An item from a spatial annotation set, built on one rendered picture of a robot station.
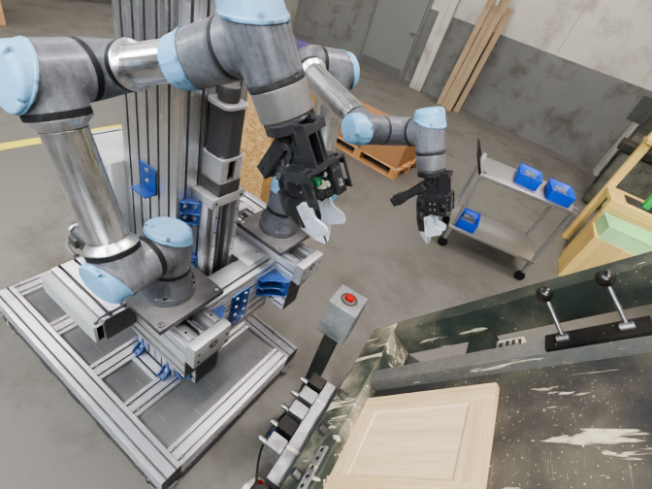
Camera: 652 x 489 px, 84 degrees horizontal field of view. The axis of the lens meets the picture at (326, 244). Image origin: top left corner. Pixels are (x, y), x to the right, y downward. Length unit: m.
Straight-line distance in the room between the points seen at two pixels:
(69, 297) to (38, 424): 0.99
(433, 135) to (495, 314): 0.59
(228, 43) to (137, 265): 0.59
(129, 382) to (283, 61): 1.69
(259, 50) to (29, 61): 0.45
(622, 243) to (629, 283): 3.23
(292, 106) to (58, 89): 0.47
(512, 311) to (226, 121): 0.98
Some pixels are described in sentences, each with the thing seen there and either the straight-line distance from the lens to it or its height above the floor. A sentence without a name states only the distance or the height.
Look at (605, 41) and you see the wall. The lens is 9.24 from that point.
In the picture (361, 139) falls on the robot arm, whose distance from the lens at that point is 0.93.
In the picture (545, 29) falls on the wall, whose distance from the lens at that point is 9.29.
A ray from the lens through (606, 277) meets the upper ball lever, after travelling 0.95.
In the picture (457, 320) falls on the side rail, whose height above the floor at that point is 1.11.
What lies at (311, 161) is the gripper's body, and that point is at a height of 1.69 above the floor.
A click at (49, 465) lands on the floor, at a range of 2.09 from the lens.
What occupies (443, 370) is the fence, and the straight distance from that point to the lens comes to 1.10.
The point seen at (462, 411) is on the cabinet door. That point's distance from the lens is 0.99.
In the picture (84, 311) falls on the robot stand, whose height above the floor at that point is 0.95.
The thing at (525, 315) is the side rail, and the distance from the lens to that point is 1.23.
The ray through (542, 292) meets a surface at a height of 1.44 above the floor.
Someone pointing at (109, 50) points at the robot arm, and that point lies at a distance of 0.86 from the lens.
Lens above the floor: 1.89
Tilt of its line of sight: 37 degrees down
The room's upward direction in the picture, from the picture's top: 20 degrees clockwise
